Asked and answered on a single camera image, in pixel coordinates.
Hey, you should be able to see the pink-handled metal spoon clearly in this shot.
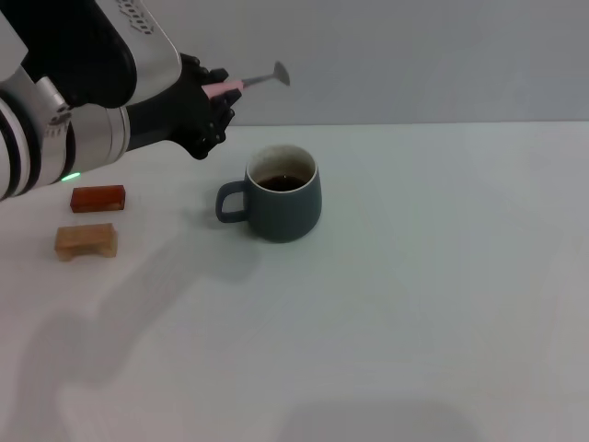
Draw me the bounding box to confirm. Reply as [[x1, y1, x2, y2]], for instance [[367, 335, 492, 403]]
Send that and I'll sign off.
[[203, 60, 292, 99]]

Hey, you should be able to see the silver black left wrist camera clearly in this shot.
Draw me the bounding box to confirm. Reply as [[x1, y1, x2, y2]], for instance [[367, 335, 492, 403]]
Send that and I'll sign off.
[[21, 0, 183, 111]]

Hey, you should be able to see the light tan wooden block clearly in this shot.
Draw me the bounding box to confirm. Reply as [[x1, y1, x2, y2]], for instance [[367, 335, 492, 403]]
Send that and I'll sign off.
[[53, 222, 119, 263]]

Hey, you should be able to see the dark coffee liquid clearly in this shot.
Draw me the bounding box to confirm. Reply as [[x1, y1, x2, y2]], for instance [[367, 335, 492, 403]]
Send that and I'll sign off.
[[254, 173, 310, 192]]

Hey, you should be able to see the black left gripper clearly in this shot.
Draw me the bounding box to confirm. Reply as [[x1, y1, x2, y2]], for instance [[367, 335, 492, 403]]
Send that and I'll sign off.
[[122, 52, 244, 161]]

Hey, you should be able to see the grey ceramic cup with handle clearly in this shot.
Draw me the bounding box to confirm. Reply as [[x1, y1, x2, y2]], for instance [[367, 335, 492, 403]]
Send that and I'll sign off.
[[215, 143, 323, 244]]

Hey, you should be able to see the red-brown wooden block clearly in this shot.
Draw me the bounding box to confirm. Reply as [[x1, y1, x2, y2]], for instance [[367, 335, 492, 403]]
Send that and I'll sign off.
[[70, 184, 127, 215]]

